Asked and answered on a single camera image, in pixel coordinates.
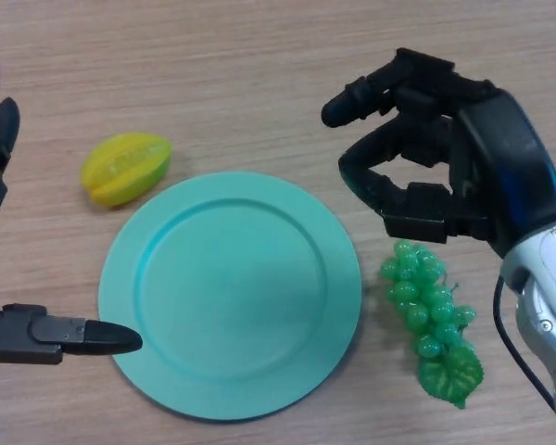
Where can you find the green grape bunch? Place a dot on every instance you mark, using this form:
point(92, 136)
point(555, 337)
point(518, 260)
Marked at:
point(412, 296)

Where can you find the round green plate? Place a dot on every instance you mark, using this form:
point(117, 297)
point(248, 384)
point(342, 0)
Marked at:
point(231, 296)

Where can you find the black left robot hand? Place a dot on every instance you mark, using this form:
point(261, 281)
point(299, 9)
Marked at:
point(18, 336)

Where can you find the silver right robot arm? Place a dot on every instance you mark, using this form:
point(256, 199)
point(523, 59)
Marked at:
point(547, 287)

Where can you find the yellow green starfruit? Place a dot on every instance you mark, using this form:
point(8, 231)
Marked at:
point(125, 169)

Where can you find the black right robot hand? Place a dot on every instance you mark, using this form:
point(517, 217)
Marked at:
point(505, 153)

